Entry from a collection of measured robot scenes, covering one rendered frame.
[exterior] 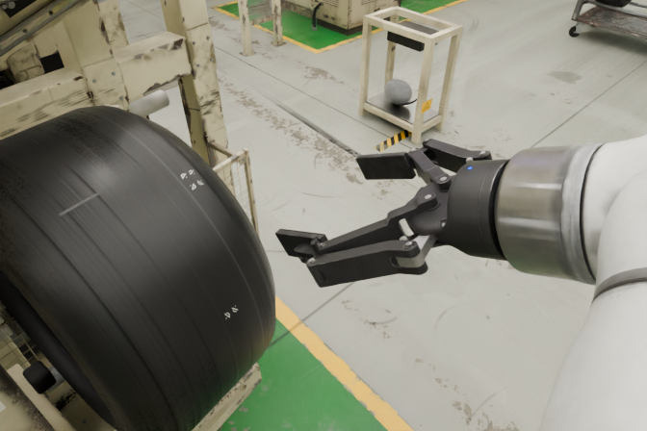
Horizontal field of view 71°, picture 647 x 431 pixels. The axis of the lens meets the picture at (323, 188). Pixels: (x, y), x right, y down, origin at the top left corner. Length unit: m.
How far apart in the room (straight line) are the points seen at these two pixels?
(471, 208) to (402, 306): 2.03
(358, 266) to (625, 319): 0.20
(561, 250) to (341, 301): 2.06
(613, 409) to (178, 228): 0.57
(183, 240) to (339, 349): 1.58
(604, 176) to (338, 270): 0.20
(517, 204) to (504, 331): 2.09
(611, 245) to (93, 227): 0.57
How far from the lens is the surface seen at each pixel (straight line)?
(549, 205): 0.30
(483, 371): 2.24
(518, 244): 0.32
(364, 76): 3.59
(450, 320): 2.35
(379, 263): 0.36
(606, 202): 0.29
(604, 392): 0.21
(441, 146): 0.47
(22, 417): 0.91
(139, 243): 0.66
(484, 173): 0.34
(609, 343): 0.23
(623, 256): 0.26
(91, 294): 0.65
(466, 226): 0.34
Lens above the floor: 1.85
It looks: 39 degrees down
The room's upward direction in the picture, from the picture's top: straight up
